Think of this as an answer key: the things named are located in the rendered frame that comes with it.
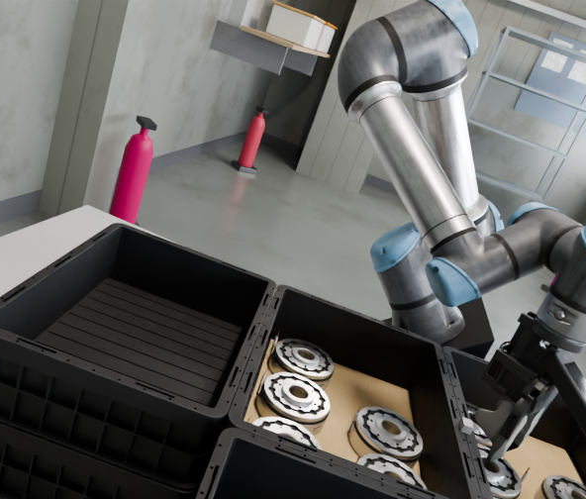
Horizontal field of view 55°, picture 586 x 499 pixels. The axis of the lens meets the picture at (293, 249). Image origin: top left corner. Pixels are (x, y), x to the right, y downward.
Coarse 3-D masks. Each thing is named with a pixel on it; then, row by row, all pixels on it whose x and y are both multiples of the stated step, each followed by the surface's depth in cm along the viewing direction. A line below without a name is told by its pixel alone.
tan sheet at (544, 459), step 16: (528, 448) 95; (544, 448) 97; (560, 448) 99; (512, 464) 89; (528, 464) 91; (544, 464) 92; (560, 464) 94; (528, 480) 87; (576, 480) 91; (528, 496) 83
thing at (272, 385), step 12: (264, 384) 80; (276, 384) 81; (312, 384) 84; (264, 396) 79; (276, 396) 79; (324, 396) 83; (276, 408) 77; (288, 408) 78; (300, 408) 78; (312, 408) 79; (324, 408) 80; (300, 420) 76; (312, 420) 77
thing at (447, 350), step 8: (448, 352) 95; (456, 352) 96; (464, 352) 97; (448, 360) 92; (472, 360) 96; (480, 360) 96; (448, 368) 89; (456, 376) 88; (456, 384) 85; (456, 392) 83; (456, 400) 81; (464, 400) 82; (464, 408) 80; (464, 416) 78; (472, 432) 75; (472, 440) 73; (472, 448) 71; (472, 456) 69; (480, 456) 70; (480, 464) 69; (480, 472) 67; (480, 480) 66; (480, 488) 64; (488, 488) 65; (488, 496) 63
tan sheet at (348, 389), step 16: (336, 368) 97; (256, 384) 85; (336, 384) 93; (352, 384) 94; (368, 384) 96; (384, 384) 98; (336, 400) 88; (352, 400) 90; (368, 400) 92; (384, 400) 93; (400, 400) 95; (256, 416) 78; (336, 416) 85; (352, 416) 86; (320, 432) 80; (336, 432) 81; (336, 448) 78; (352, 448) 79; (416, 464) 81
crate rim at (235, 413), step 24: (288, 288) 96; (264, 336) 82; (408, 336) 96; (240, 384) 67; (240, 408) 63; (456, 408) 79; (264, 432) 60; (456, 432) 73; (336, 456) 61; (384, 480) 60
